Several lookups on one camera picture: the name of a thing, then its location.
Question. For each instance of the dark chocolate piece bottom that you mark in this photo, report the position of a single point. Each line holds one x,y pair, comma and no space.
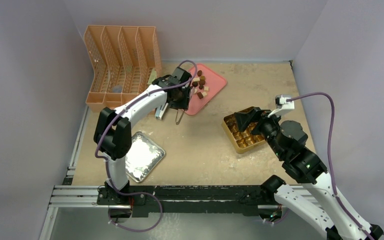
200,95

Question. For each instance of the gold chocolate box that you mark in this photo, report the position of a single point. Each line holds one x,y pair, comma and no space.
241,141

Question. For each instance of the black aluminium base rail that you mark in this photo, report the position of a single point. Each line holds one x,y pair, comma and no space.
248,200

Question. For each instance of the pink plastic tray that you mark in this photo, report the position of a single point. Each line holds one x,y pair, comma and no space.
214,83

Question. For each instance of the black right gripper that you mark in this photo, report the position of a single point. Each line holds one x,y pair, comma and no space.
257,117

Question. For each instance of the green eraser block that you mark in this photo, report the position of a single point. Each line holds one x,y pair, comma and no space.
152,76

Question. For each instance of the grey blue stapler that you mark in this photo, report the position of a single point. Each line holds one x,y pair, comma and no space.
160,111

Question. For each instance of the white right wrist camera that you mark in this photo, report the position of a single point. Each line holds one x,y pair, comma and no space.
284,104

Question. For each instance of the orange plastic file organizer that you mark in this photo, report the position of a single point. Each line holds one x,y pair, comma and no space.
121,59

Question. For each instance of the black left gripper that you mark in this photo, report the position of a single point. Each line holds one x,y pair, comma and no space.
183,104

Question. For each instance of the silver foil tray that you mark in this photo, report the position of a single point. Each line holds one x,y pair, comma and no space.
143,156

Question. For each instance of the pink tongs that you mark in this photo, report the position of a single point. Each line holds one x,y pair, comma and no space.
179,116

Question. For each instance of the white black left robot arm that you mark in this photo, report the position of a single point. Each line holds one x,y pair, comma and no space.
113,132

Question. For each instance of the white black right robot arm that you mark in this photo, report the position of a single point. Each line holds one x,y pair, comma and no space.
334,218

